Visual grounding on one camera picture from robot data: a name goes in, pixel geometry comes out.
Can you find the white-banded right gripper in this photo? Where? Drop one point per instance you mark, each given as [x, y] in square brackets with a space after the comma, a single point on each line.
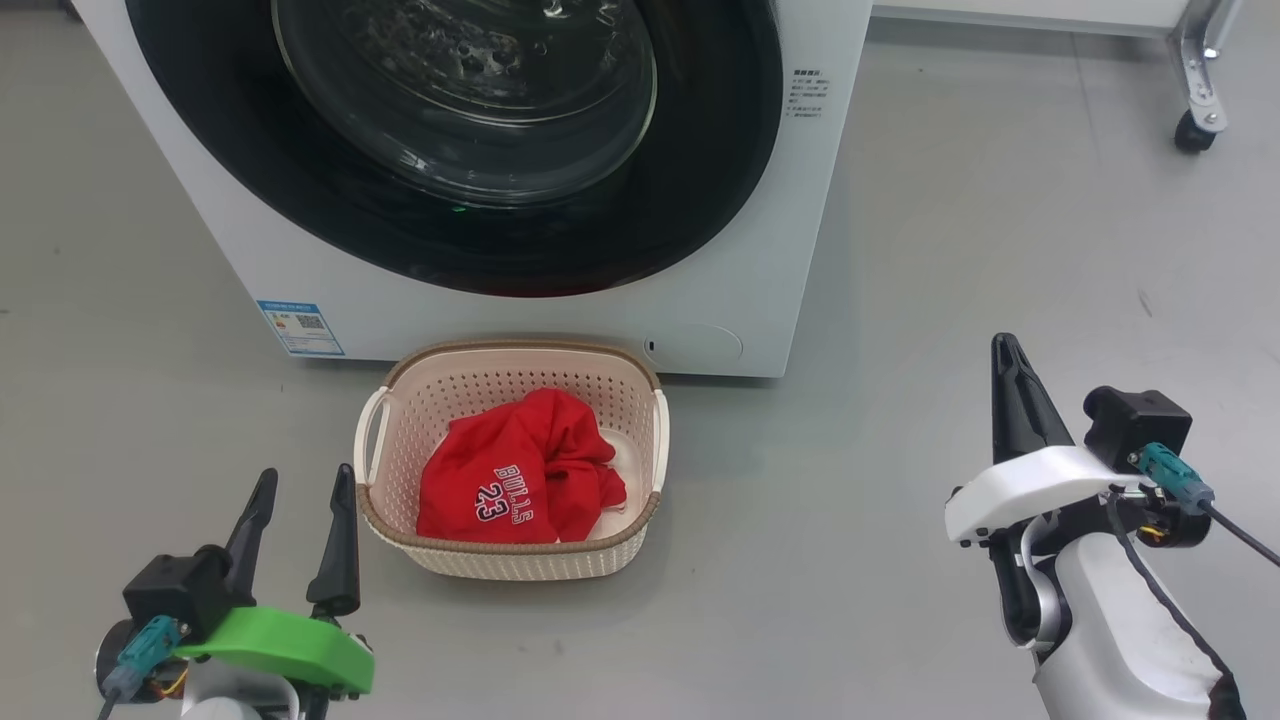
[1030, 485]

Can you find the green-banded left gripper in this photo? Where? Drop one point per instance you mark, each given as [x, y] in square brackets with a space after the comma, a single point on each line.
[290, 650]

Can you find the red Bulls 23 jersey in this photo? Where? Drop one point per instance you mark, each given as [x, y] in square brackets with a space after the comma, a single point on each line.
[470, 480]

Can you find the plain red garment white trim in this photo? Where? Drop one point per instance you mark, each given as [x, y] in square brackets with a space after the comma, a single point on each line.
[575, 470]

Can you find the black round glass washer door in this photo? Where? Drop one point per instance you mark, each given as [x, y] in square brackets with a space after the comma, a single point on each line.
[300, 180]

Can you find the cream perforated laundry basket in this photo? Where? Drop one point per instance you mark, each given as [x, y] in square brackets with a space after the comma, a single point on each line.
[500, 375]

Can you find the white front-load washing machine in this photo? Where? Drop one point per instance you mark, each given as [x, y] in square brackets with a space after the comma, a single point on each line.
[780, 200]

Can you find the blue white energy label sticker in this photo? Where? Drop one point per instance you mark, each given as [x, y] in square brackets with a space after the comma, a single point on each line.
[300, 328]

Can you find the black caster wheel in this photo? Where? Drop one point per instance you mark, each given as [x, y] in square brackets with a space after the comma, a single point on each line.
[1195, 132]

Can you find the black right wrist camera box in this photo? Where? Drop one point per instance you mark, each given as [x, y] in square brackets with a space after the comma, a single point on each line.
[1140, 425]

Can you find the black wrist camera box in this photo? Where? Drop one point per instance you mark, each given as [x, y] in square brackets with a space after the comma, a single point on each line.
[170, 595]
[1140, 425]

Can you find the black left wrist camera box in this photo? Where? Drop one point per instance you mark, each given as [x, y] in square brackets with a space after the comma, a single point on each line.
[170, 595]

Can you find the silver metal caster bracket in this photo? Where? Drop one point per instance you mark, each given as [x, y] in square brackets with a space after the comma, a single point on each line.
[1205, 60]

